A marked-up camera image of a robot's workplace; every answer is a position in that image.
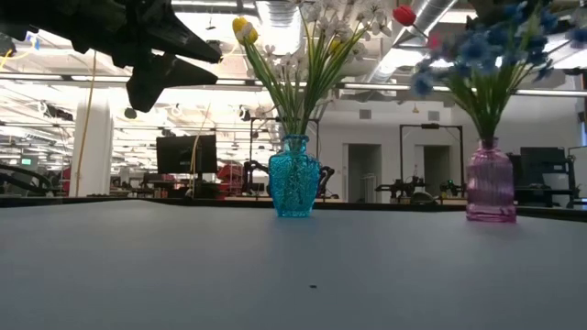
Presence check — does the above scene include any purple ribbed glass vase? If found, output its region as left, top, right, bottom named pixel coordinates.
left=465, top=137, right=518, bottom=225

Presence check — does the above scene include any black desk with monitors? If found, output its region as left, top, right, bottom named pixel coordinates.
left=515, top=146, right=579, bottom=205

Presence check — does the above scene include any yellow hanging cable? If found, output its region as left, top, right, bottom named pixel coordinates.
left=74, top=49, right=99, bottom=198

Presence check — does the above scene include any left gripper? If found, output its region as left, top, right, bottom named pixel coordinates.
left=68, top=0, right=224, bottom=114

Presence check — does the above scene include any long ceiling light strip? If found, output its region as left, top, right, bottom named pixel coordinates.
left=0, top=71, right=587, bottom=98

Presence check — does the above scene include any black computer monitor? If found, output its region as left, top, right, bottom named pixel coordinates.
left=155, top=134, right=218, bottom=175

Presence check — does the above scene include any teal patterned glass vase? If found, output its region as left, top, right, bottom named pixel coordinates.
left=268, top=134, right=322, bottom=219

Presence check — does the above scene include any silver ribbed ventilation duct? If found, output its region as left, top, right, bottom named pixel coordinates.
left=256, top=0, right=304, bottom=56

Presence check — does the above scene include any white building pillar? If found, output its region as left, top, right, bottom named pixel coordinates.
left=68, top=89, right=115, bottom=198

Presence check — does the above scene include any black aluminium table frame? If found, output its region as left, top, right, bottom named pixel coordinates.
left=0, top=194, right=587, bottom=224

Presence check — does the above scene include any yellow tulip with narrow leaf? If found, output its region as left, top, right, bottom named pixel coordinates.
left=231, top=16, right=299, bottom=138

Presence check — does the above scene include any red background object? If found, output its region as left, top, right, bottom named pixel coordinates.
left=216, top=163, right=247, bottom=182

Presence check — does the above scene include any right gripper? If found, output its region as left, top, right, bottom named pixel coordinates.
left=467, top=0, right=519, bottom=31

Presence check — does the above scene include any silver smooth ventilation duct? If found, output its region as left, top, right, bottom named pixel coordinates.
left=366, top=0, right=460, bottom=86

